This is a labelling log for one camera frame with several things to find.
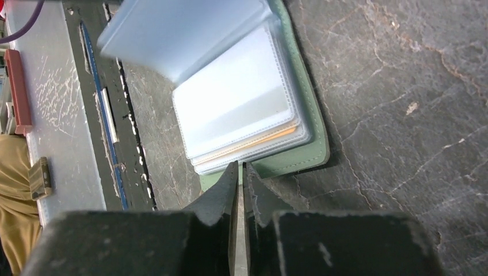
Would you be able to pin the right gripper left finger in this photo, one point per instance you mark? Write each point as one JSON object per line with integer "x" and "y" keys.
{"x": 197, "y": 240}

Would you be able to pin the green card holder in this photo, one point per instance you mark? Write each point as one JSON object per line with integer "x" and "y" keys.
{"x": 242, "y": 91}

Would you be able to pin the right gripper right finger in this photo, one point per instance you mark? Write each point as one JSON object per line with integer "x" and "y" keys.
{"x": 284, "y": 241}

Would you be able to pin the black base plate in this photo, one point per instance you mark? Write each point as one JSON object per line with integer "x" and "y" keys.
{"x": 120, "y": 160}

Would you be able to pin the grey striped credit card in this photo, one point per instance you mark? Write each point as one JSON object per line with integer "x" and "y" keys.
{"x": 240, "y": 255}

